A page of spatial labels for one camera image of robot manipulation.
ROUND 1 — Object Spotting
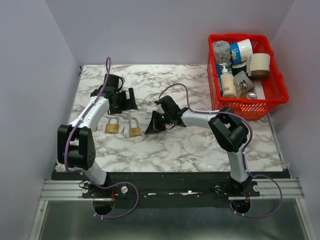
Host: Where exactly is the printed grey cup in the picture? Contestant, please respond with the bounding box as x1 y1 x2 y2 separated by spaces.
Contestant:
233 70 254 98

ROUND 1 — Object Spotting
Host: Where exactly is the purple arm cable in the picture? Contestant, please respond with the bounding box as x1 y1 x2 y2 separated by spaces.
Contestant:
64 56 118 190
158 83 253 176

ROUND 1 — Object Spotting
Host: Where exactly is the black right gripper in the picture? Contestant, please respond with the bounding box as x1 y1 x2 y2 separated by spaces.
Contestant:
145 110 172 135

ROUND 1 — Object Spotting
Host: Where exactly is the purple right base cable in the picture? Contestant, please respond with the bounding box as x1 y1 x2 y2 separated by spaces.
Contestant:
230 174 284 218

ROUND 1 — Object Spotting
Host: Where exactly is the blue white paper cup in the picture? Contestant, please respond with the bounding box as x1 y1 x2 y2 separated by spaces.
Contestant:
230 38 253 64

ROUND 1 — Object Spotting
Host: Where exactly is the red plastic basket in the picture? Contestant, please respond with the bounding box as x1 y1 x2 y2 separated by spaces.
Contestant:
207 33 289 121

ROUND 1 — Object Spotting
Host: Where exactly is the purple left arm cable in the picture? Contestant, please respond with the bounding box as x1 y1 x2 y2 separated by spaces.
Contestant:
64 56 118 190

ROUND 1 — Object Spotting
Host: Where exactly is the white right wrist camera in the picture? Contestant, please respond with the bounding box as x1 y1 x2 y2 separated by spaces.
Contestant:
155 101 164 114

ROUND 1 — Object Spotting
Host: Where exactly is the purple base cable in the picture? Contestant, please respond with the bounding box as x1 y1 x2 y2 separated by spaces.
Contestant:
93 180 140 220
230 174 284 218

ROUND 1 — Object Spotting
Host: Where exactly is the lotion pump bottle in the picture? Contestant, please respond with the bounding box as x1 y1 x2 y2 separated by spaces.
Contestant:
219 63 237 98

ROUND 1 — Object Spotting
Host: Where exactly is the aluminium rail frame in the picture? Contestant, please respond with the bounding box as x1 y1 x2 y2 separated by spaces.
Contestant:
29 178 317 240

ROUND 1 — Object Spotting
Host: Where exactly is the large brass padlock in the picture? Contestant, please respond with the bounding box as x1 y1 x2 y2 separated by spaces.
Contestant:
104 116 119 134

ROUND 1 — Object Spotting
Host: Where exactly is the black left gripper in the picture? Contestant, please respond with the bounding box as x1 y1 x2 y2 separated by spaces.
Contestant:
110 87 138 115

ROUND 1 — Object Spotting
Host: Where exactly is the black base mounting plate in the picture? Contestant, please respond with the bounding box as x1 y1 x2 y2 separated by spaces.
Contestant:
52 171 261 210

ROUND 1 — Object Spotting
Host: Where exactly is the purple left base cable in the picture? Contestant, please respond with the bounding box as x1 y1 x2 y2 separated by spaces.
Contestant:
93 180 140 220

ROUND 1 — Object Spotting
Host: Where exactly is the round brass padlock with keys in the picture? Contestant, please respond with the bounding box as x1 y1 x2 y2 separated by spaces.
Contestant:
128 117 141 137

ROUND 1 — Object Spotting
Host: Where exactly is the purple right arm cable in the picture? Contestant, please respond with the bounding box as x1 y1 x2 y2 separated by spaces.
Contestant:
158 83 253 176

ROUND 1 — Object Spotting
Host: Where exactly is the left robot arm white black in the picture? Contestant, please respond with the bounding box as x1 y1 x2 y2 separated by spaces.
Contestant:
57 73 138 198

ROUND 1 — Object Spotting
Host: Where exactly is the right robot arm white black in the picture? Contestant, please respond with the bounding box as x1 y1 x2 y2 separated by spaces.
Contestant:
145 95 251 196

